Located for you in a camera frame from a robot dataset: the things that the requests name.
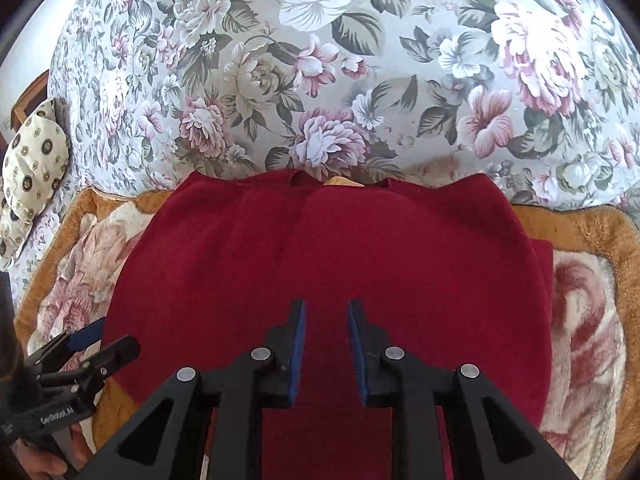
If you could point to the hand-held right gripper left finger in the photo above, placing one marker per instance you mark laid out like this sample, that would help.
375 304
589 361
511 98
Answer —
297 350

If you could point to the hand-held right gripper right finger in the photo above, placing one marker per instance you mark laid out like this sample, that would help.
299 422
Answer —
359 355

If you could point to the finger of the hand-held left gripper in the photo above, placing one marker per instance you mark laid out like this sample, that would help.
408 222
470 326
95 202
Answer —
82 336
110 355

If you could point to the red sweater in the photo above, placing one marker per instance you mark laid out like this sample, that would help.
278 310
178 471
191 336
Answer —
350 240

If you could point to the person's left hand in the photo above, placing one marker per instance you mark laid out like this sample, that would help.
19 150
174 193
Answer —
40 462

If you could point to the cream patterned pillow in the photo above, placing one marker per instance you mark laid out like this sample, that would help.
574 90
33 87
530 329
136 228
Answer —
30 170

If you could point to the fleece blanket with orange border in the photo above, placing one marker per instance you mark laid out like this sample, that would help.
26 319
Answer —
590 310

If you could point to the floral sofa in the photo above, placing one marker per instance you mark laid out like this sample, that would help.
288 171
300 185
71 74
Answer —
400 60

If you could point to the wooden frame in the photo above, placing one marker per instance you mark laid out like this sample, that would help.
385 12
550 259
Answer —
37 95

